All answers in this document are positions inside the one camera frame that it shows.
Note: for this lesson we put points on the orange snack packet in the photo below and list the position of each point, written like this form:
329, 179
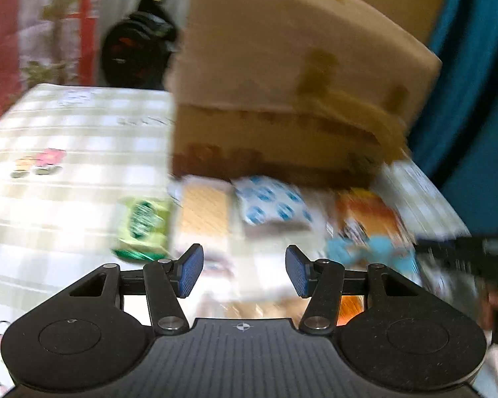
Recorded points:
369, 215

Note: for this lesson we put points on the light blue snack packet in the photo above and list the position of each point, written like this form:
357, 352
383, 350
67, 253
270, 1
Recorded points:
369, 255

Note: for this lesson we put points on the cardboard box with plastic liner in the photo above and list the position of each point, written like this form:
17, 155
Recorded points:
282, 70

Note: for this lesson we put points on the black exercise bike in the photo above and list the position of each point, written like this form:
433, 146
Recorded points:
137, 45

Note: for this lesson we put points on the red printed backdrop cloth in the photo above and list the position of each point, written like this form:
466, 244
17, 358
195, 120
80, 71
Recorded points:
20, 29

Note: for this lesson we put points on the teal curtain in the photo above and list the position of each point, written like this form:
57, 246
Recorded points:
473, 112

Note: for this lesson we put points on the green snack packet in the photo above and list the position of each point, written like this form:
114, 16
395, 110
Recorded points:
143, 226

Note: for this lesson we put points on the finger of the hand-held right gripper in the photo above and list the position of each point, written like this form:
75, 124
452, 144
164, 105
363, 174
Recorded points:
448, 253

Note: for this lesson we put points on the white blue-dotted snack packet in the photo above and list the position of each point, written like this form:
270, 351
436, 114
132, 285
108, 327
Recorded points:
269, 203

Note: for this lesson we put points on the checked tablecloth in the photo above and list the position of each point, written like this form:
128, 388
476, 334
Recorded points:
79, 153

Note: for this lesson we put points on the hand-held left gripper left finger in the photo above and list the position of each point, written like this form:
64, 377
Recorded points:
191, 271

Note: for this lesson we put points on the clear cracker packet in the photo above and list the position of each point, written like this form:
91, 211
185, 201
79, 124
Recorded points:
201, 211

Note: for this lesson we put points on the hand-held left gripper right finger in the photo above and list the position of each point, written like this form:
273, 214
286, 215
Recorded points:
297, 271

